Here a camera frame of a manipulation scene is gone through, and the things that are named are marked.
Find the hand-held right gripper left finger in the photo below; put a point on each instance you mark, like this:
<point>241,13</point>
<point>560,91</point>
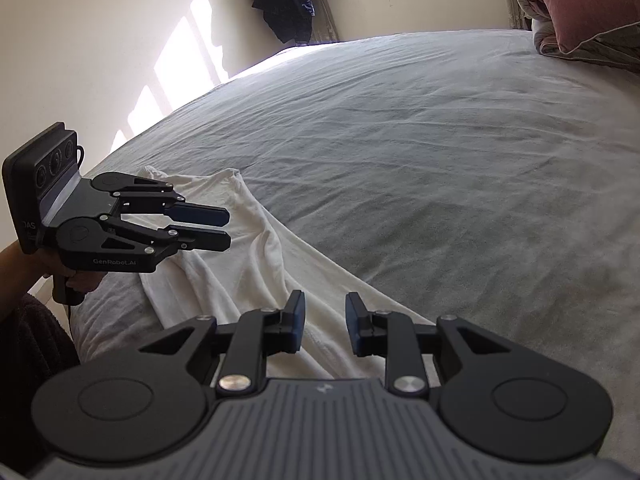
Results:
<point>299,322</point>

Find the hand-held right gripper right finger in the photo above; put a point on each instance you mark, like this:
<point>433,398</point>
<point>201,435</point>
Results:
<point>354,325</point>

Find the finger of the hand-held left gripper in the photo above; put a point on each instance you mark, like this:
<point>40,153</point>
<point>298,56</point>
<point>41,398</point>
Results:
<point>210,241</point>
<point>205,215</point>

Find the white pants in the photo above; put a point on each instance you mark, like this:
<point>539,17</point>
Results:
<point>240,240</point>

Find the person's left forearm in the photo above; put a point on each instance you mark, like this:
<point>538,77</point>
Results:
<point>20,270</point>

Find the person's left hand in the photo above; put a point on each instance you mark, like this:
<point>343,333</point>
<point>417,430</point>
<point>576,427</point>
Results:
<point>82,282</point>

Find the bed with grey sheet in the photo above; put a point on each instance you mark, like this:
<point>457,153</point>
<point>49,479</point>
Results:
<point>425,185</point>

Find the person's dark clothing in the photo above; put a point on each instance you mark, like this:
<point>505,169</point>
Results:
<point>30,370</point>

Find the dark hanging jacket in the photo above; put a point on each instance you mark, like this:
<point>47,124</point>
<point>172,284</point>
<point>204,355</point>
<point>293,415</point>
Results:
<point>287,0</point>

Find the grey folded quilt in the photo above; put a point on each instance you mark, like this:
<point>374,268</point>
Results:
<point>600,55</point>

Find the pink pillow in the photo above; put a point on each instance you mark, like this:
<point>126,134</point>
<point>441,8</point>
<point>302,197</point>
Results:
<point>585,0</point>

